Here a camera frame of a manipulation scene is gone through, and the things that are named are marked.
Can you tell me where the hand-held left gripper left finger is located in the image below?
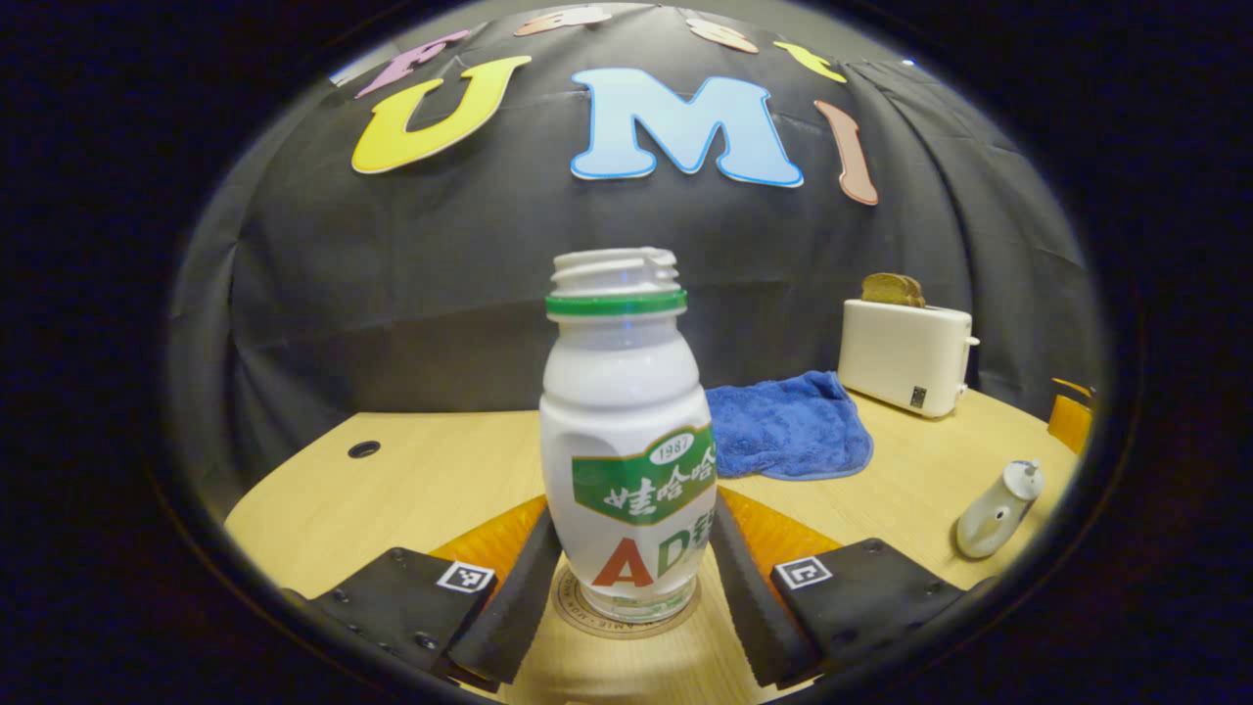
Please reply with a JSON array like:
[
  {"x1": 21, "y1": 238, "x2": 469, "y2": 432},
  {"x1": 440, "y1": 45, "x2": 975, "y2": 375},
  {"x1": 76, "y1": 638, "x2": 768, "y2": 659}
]
[{"x1": 282, "y1": 494, "x2": 566, "y2": 686}]

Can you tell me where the blue towel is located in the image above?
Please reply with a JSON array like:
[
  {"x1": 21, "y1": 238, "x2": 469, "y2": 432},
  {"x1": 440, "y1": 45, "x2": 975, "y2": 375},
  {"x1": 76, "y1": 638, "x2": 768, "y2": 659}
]
[{"x1": 705, "y1": 370, "x2": 874, "y2": 482}]

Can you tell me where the brown toast slice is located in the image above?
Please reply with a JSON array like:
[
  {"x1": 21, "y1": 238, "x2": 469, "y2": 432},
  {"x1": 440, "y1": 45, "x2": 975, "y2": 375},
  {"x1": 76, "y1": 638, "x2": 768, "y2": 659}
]
[{"x1": 861, "y1": 273, "x2": 926, "y2": 308}]

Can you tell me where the white plastic water bottle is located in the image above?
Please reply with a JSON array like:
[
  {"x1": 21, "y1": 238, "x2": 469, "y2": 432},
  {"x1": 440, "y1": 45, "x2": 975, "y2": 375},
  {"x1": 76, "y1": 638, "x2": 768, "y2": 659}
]
[{"x1": 538, "y1": 247, "x2": 719, "y2": 625}]

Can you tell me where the white toaster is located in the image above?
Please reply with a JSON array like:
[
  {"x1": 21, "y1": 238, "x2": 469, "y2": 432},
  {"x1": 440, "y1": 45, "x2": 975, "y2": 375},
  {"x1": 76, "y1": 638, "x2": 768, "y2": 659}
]
[{"x1": 837, "y1": 299, "x2": 980, "y2": 419}]

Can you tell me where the white blue-patterned teacup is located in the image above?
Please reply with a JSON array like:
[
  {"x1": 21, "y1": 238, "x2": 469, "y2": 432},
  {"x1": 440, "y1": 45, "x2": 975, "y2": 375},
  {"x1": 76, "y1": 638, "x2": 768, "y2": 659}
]
[{"x1": 955, "y1": 470, "x2": 1039, "y2": 560}]

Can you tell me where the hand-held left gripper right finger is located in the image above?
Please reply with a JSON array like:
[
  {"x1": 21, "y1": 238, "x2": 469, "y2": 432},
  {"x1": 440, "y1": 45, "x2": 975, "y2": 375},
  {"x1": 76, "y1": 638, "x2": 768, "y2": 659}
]
[{"x1": 710, "y1": 490, "x2": 980, "y2": 686}]

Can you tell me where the round wooden coaster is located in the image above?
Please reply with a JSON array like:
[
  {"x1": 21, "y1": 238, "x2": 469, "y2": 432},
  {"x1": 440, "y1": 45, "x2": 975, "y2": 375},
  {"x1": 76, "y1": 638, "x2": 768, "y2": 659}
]
[{"x1": 550, "y1": 563, "x2": 704, "y2": 640}]

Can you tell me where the black backdrop cloth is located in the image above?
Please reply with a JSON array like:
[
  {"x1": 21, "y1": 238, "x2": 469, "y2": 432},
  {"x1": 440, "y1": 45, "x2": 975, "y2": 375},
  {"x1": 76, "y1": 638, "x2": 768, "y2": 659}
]
[{"x1": 166, "y1": 5, "x2": 1102, "y2": 491}]

